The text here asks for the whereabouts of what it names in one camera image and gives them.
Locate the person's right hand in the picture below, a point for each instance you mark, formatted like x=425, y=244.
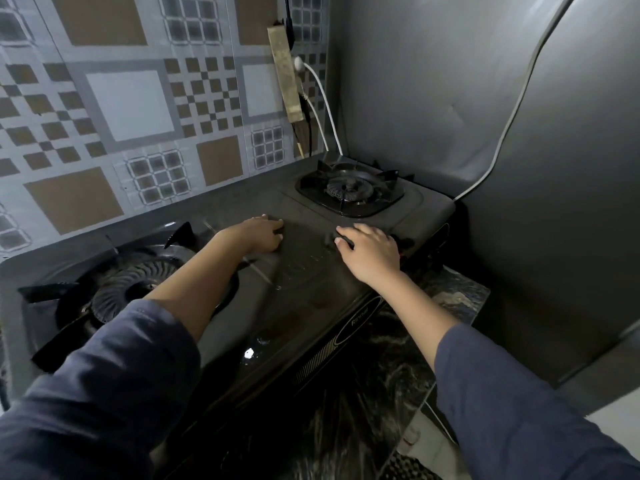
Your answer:
x=372, y=257

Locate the person's left hand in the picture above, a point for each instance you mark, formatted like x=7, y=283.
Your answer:
x=250, y=237

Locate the person's left fingers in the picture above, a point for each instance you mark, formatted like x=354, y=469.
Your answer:
x=274, y=232

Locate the person's right thumb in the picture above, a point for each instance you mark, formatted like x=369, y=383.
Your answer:
x=346, y=248

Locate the dark cleaning cloth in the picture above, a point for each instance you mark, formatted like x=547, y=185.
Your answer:
x=341, y=241

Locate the person's left forearm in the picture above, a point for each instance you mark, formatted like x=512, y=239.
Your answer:
x=195, y=289

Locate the person's right forearm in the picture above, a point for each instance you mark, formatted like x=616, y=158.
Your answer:
x=425, y=319

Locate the small round burner head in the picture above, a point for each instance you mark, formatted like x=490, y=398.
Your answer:
x=347, y=187

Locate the black gas stove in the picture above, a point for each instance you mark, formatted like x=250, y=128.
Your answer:
x=300, y=294

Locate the small black pan support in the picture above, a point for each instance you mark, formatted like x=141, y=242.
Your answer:
x=385, y=182

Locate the brown wooden strip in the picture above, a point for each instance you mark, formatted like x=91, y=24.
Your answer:
x=300, y=139

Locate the yellowed power strip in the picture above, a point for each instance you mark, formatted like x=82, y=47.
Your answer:
x=286, y=74

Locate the large round burner head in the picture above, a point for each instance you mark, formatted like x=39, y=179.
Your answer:
x=125, y=289

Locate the white plug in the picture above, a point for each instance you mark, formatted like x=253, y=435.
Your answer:
x=299, y=64

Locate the large black pan support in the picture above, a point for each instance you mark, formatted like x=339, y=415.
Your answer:
x=75, y=294

